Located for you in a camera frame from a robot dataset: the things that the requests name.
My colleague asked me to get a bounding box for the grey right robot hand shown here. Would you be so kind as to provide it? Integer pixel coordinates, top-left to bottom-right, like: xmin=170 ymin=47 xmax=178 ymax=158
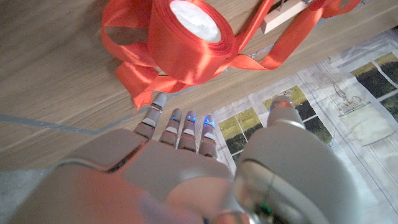
xmin=9 ymin=92 xmax=363 ymax=224

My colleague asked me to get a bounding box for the printed window backdrop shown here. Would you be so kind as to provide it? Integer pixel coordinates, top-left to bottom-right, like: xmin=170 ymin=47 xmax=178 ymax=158
xmin=201 ymin=29 xmax=398 ymax=224

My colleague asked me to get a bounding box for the wooden hanger with metal clips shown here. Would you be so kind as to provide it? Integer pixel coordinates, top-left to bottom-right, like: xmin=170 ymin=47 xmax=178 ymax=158
xmin=260 ymin=0 xmax=313 ymax=35

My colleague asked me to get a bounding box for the orange ribbon roll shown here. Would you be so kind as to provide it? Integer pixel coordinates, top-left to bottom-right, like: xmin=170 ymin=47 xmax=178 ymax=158
xmin=100 ymin=0 xmax=363 ymax=110

